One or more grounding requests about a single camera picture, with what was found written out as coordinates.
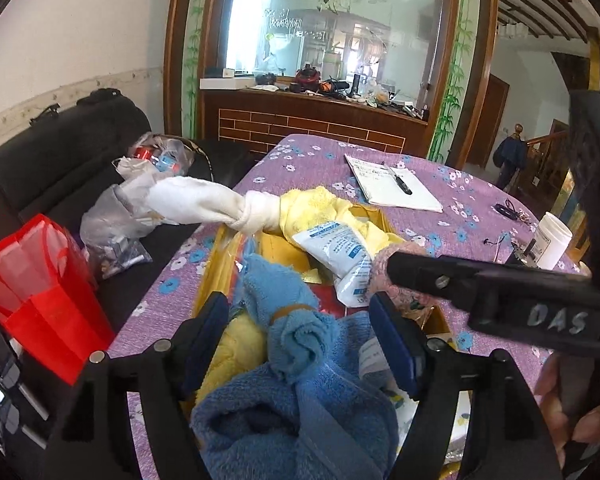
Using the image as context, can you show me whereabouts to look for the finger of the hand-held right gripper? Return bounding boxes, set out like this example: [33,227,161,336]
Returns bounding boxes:
[386,251,481,313]

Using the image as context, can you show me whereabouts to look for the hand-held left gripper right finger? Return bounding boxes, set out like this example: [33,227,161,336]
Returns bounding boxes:
[369,291,563,480]

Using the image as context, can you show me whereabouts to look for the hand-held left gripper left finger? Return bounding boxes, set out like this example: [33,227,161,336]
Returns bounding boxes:
[45,291,230,480]

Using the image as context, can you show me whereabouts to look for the knotted pale yellow towel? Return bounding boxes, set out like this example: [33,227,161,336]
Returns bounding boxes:
[195,310,268,406]

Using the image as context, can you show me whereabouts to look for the pink plush toy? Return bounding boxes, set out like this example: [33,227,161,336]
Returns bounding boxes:
[367,242,438,321]

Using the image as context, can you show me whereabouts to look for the golden cardboard box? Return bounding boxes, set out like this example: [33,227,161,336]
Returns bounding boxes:
[192,205,453,480]

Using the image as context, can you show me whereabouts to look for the red foil package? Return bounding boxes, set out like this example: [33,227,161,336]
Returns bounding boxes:
[310,285,351,316]

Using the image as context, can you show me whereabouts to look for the white pouch with blue print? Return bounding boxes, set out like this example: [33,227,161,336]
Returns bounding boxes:
[292,220,376,307]

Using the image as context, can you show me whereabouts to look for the white printed tissue pack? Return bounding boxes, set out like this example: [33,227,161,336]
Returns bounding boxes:
[357,335,471,466]

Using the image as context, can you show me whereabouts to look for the blue towel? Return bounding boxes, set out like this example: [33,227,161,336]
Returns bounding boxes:
[190,252,398,480]

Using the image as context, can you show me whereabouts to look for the pale yellow washcloth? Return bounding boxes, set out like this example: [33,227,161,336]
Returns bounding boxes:
[280,186,406,256]

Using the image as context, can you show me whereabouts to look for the white towel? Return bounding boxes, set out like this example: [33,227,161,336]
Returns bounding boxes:
[147,175,286,235]

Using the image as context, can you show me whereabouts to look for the person's right hand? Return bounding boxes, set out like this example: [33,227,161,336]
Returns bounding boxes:
[534,352,600,466]

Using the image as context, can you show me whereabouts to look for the small black device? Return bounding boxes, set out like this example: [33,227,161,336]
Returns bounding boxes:
[505,237,538,266]

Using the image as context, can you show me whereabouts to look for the white notepad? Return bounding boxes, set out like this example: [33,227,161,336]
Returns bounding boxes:
[344,154,445,213]

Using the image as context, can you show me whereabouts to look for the white plastic jar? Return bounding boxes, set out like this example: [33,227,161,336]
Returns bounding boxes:
[532,211,573,271]

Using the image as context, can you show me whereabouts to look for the black pen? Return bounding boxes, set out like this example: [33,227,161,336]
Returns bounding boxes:
[382,162,413,195]

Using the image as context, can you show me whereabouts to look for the grey plastic bag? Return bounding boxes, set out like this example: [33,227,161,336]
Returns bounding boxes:
[80,175,153,281]

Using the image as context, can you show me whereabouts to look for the dark blue jacket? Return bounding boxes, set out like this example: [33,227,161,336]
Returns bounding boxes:
[492,135,528,191]

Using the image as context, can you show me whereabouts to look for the purple floral tablecloth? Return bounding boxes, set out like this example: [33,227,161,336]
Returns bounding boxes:
[107,133,596,480]

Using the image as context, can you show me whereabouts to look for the red plastic bag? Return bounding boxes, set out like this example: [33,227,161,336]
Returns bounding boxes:
[0,213,117,386]

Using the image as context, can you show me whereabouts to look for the wooden stair railing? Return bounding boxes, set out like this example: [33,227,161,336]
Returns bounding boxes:
[510,122,576,201]

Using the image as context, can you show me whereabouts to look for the wooden door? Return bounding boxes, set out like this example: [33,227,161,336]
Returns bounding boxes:
[467,74,511,168]

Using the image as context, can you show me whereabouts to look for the clear plastic bag with bottles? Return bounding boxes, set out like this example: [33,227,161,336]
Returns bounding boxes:
[112,132,196,186]

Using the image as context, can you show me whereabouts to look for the pile of assorted tools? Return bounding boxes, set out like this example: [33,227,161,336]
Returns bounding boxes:
[257,65,428,121]

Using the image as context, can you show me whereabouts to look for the black device with grey buttons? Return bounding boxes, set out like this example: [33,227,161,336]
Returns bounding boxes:
[0,330,51,456]

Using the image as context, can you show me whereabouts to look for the black sofa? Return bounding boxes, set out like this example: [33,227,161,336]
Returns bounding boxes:
[0,87,256,480]

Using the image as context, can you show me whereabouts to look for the white flat box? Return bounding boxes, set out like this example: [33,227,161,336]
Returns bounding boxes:
[200,76,257,91]

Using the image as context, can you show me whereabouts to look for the black cord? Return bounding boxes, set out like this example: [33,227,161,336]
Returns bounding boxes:
[492,201,538,223]

